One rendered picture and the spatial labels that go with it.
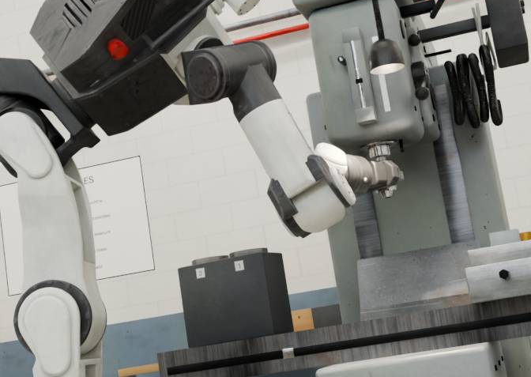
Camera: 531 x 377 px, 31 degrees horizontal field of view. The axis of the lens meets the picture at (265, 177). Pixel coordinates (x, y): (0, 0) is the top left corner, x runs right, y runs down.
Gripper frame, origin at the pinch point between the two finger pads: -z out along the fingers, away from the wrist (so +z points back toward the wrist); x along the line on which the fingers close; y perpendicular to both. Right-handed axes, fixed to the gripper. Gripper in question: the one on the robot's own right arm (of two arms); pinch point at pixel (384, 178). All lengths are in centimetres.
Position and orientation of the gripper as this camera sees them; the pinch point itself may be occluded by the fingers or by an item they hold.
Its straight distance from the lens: 214.1
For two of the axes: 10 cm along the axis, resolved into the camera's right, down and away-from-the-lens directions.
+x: -7.4, 2.3, 6.3
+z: -6.6, -0.4, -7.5
